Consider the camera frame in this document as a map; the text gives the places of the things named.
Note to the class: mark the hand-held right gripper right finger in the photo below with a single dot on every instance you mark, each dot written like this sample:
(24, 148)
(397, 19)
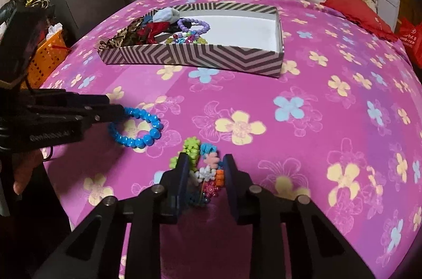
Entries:
(232, 193)

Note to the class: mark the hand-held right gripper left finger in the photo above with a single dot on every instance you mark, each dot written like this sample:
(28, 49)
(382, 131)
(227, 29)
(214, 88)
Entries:
(183, 186)

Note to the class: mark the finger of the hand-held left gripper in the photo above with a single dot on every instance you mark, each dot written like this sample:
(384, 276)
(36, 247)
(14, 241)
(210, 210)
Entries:
(66, 99)
(105, 113)

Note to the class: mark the striped cardboard box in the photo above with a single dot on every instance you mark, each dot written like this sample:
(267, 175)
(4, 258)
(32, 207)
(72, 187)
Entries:
(197, 58)

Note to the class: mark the light blue fluffy scrunchie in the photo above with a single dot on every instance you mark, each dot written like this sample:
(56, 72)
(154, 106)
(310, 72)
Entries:
(165, 15)

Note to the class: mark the black scrunchie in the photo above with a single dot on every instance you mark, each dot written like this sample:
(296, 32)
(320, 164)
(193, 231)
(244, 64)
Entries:
(183, 25)

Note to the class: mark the person's left hand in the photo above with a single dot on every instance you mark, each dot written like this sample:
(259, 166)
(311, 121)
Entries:
(28, 173)

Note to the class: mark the orange plastic basket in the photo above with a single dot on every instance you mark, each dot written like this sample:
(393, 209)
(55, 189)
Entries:
(49, 51)

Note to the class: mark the white cloth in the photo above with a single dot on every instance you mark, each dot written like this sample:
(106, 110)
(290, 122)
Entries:
(54, 30)

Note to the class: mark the leopard print scrunchie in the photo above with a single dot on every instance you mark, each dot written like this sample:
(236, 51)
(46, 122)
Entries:
(127, 36)

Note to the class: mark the pink floral bedsheet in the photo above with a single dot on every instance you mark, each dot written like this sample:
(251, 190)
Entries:
(296, 134)

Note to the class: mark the red scrunchie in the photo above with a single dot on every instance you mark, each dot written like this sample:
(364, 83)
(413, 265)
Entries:
(155, 28)

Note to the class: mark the red pillow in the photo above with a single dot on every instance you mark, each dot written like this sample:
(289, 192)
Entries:
(356, 12)

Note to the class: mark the red bag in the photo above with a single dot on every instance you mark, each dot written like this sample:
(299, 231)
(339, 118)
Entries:
(410, 38)

